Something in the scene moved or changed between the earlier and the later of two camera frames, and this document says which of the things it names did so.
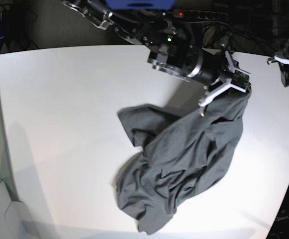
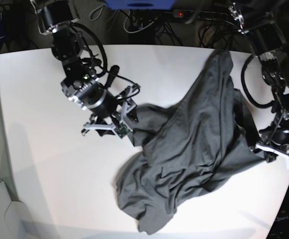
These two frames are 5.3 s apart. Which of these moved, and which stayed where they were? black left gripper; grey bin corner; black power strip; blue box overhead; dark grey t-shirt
Moved: dark grey t-shirt; black left gripper
Stayed: blue box overhead; black power strip; grey bin corner
